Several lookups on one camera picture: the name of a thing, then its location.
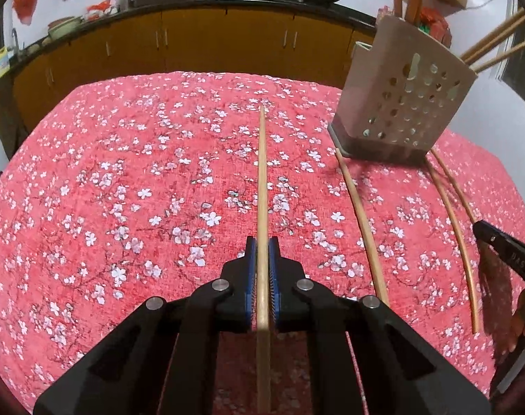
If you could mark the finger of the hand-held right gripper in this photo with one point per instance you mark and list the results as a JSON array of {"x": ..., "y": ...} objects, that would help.
[
  {"x": 517, "y": 367},
  {"x": 513, "y": 259}
]

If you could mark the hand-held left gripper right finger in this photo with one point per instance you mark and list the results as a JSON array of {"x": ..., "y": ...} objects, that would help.
[{"x": 274, "y": 289}]

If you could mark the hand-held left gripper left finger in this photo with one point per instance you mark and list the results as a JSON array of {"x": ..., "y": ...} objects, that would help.
[{"x": 250, "y": 285}]

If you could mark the beige perforated chopstick holder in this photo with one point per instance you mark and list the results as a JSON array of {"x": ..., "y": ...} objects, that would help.
[{"x": 400, "y": 95}]

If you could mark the barred window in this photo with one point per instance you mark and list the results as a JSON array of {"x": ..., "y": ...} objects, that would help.
[{"x": 522, "y": 73}]

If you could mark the wooden lower kitchen cabinets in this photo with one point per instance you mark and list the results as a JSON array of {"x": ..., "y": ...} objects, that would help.
[{"x": 201, "y": 39}]

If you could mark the black kitchen countertop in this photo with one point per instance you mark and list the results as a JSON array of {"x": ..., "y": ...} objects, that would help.
[{"x": 201, "y": 1}]

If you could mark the dark cloth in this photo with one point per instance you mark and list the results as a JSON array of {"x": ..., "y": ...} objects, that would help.
[{"x": 2, "y": 112}]

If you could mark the red and white plastic bag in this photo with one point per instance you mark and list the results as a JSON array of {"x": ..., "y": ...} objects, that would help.
[{"x": 100, "y": 9}]

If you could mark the green bowl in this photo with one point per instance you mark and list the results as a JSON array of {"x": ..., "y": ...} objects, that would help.
[{"x": 65, "y": 27}]

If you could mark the yellow detergent bottle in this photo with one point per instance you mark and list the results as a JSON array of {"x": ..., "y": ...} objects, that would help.
[{"x": 2, "y": 64}]

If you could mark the black faucet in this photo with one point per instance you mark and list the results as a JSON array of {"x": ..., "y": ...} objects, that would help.
[{"x": 15, "y": 41}]

